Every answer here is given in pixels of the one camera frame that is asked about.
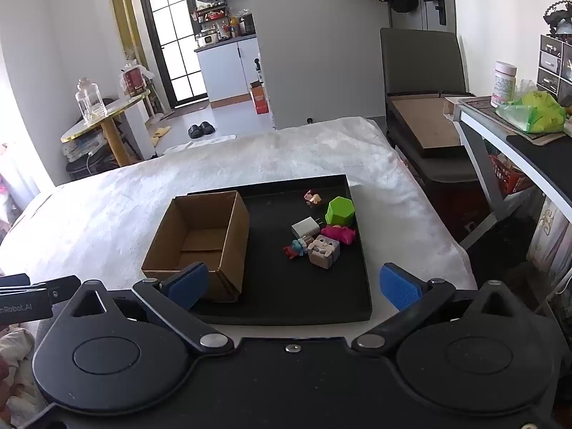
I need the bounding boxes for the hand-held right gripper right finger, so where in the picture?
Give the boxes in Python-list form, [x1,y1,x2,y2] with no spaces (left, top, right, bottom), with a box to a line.
[352,263,537,358]

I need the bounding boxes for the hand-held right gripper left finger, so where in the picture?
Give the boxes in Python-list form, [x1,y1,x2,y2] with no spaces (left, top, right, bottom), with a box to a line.
[67,263,235,359]

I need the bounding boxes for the brown cardboard box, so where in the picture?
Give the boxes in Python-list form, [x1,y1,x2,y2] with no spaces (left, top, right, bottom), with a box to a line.
[141,190,251,303]

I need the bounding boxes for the pink bear figurine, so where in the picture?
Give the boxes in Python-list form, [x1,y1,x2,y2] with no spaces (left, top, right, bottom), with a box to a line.
[320,224,357,246]

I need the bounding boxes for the grey rabbit cube toy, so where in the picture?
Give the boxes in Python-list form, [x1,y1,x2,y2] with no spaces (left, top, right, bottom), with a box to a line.
[307,235,341,270]

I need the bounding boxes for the black tray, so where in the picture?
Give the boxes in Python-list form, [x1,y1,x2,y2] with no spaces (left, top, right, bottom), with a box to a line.
[185,174,374,326]

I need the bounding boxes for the green hexagonal cup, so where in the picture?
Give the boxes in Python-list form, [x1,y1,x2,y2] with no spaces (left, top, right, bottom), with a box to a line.
[325,196,357,228]

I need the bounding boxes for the small red figurine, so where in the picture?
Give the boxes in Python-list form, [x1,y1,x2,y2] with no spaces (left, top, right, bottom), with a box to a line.
[283,238,310,261]

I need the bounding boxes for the white charger plug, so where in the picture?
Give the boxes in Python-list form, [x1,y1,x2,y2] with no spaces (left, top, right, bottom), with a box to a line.
[291,217,323,240]

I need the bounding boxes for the pale crumpled clothes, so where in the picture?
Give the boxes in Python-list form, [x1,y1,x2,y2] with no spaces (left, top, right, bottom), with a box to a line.
[0,326,45,416]

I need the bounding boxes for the clutter under side table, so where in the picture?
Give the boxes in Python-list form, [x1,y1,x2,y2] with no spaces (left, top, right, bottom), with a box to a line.
[60,129,108,162]

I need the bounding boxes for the round gold-rimmed side table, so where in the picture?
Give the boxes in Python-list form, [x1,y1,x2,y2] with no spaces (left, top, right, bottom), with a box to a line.
[60,90,153,168]

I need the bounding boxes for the red plastic basket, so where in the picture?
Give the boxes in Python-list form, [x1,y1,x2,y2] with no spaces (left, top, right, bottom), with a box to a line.
[489,154,534,195]

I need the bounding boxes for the dark door mat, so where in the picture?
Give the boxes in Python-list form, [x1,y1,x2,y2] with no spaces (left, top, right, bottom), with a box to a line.
[172,98,211,119]

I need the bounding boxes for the white desk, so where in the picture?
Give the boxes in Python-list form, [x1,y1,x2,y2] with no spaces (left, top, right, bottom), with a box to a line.
[451,96,572,251]

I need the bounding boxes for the clear glass jar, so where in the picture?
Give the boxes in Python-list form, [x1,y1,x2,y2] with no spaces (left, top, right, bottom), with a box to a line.
[75,77,108,124]

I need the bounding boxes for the orange cardboard box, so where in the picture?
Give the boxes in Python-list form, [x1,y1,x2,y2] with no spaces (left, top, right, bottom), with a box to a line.
[249,81,270,115]

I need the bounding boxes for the black desk mat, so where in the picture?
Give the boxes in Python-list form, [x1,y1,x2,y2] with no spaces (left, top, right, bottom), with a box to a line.
[505,132,572,179]

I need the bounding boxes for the red box in plastic bag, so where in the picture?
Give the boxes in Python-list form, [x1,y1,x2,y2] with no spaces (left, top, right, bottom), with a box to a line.
[118,63,155,98]

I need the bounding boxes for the white kitchen cabinet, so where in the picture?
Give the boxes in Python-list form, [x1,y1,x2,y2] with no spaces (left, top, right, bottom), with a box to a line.
[194,36,264,103]

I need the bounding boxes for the green plastic bag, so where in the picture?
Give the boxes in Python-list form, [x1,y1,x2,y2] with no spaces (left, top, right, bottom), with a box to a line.
[495,90,568,134]

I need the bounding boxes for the grey chair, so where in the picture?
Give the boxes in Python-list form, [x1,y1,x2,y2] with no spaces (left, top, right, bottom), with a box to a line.
[380,28,492,184]

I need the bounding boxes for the white bottle with pink lid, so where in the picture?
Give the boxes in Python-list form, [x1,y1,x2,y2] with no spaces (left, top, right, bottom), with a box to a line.
[490,61,518,109]

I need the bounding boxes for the black-framed glass door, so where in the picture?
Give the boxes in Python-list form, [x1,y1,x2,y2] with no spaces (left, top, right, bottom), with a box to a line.
[138,0,210,110]

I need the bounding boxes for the small drawer organizer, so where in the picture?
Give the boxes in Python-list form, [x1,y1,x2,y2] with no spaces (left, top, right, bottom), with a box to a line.
[536,33,572,99]

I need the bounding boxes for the wooden board in dark frame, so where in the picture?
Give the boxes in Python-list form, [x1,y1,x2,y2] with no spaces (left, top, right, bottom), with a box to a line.
[386,94,468,158]

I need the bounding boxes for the black door handle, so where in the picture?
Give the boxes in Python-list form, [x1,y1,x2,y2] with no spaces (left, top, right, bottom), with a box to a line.
[424,0,448,26]

